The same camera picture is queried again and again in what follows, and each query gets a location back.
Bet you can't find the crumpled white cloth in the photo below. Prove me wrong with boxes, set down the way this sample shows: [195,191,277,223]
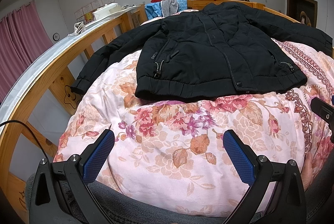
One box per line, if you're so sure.
[68,22,85,36]

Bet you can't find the white box on desk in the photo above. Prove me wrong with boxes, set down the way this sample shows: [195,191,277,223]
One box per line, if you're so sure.
[93,2,122,20]

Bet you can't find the round wall clock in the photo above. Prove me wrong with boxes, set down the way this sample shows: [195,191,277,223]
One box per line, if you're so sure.
[53,33,60,41]

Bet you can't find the black cable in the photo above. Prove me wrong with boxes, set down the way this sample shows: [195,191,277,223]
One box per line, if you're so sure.
[0,120,49,160]

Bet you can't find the black puffer jacket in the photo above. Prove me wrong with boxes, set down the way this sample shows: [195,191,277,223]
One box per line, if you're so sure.
[71,2,332,102]

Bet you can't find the papers on wall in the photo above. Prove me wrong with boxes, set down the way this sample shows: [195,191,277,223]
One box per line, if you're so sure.
[75,0,115,23]

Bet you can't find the white desk top cover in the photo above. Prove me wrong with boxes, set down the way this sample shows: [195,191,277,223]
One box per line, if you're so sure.
[1,5,145,122]

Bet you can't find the wooden bed frame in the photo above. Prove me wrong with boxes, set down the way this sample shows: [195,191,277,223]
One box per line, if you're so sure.
[1,5,294,223]

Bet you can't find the pink curtain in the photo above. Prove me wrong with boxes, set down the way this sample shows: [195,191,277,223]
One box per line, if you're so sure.
[0,1,53,100]

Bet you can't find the pink floral quilt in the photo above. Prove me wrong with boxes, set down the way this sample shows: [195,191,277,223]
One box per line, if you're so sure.
[53,10,334,217]

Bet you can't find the blue shirt on rail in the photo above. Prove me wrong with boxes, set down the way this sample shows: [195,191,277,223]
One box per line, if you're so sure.
[144,0,187,20]

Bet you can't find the grey striped garment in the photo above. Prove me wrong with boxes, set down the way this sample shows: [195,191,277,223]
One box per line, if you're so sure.
[161,0,179,17]

